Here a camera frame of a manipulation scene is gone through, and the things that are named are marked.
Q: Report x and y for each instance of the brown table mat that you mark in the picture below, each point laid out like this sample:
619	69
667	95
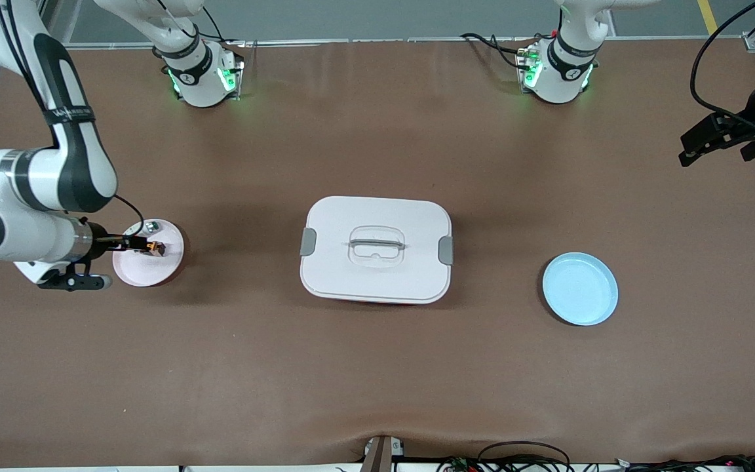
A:
377	367

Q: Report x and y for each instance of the green metal push button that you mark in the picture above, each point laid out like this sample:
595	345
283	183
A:
151	227

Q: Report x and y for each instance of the metal table bracket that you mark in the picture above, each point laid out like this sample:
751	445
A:
381	455

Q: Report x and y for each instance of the silver table edge rail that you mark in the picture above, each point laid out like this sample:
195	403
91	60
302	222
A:
351	40

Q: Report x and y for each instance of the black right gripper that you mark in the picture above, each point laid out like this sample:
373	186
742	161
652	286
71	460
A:
97	241

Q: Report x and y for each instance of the light blue round plate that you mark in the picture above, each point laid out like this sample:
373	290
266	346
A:
580	288

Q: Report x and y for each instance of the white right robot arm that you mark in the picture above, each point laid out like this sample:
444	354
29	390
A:
37	183

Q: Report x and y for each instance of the white lidded storage box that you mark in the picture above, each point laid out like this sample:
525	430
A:
377	275

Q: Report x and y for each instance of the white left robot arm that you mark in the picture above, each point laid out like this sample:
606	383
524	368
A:
561	72

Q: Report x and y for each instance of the pink round plate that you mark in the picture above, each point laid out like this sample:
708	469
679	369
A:
148	272

